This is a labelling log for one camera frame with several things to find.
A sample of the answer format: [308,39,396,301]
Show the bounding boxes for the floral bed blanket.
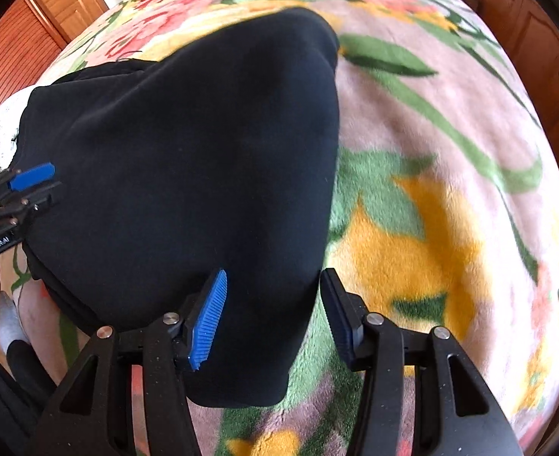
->
[39,0,559,453]

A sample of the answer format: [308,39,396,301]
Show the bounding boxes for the black pants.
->
[13,8,339,408]

